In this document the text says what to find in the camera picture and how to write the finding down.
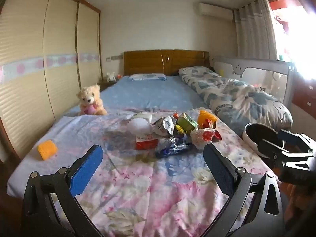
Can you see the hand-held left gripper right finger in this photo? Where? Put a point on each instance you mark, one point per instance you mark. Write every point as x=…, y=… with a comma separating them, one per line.
x=218, y=167

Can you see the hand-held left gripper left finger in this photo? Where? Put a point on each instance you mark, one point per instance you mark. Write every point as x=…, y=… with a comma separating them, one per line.
x=86, y=165

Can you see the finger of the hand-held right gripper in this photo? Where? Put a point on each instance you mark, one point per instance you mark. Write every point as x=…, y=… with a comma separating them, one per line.
x=276, y=153
x=288, y=137

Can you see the white round trash bin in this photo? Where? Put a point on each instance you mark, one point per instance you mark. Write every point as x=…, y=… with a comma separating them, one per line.
x=251, y=135

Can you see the white red plastic bag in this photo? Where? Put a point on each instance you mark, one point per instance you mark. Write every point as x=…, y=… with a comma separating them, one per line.
x=201, y=135

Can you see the blue foil wrapper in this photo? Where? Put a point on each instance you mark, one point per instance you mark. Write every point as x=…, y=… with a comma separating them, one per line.
x=172, y=148

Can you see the yellow purple candy wrapper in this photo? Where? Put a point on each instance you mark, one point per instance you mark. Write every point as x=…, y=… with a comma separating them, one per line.
x=181, y=129

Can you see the orange foam fruit net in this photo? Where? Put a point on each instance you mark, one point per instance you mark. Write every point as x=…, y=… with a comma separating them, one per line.
x=206, y=115

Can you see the green drink carton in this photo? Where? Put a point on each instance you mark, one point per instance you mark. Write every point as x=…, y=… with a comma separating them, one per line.
x=187, y=123

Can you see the white foam fruit net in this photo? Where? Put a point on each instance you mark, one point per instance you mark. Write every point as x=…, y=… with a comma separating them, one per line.
x=138, y=126

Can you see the silver white wrapper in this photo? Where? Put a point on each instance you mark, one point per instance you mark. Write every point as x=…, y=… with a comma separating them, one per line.
x=163, y=126

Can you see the yellow sponge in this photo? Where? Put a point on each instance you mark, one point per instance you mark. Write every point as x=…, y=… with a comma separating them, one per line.
x=47, y=150

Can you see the red brown wooden dresser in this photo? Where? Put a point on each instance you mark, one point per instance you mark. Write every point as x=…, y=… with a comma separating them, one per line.
x=306, y=98

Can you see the pink floral blanket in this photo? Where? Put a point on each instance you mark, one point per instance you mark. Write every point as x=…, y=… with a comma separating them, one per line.
x=138, y=185

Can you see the white round device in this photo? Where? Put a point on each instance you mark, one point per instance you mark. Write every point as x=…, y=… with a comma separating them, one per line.
x=277, y=75

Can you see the blue white patterned quilt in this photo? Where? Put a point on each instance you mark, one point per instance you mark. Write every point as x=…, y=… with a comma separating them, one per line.
x=237, y=98

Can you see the beige teddy bear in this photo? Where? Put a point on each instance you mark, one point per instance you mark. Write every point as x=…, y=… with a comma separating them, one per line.
x=90, y=98

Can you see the dark wooden nightstand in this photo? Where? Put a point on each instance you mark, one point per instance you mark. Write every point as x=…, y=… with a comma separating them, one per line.
x=105, y=85

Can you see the white rabbit toy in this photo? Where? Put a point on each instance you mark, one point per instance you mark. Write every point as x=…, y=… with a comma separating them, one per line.
x=111, y=77

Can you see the blue bed sheet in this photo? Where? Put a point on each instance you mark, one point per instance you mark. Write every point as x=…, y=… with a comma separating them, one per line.
x=148, y=93

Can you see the cream sliding door wardrobe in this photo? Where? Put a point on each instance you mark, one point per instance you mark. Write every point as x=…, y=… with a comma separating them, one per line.
x=29, y=74

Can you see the blue pillow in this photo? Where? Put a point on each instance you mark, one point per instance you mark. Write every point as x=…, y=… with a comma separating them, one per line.
x=148, y=77

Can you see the wooden headboard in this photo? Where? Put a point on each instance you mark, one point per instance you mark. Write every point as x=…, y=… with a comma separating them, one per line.
x=148, y=63

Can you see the white air conditioner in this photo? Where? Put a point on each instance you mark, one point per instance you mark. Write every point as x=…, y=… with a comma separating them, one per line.
x=216, y=10

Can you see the grey bed guard rail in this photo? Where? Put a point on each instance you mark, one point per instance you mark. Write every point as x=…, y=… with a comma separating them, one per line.
x=261, y=74

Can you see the wall switch panel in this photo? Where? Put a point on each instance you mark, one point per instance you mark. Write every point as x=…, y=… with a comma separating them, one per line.
x=114, y=58

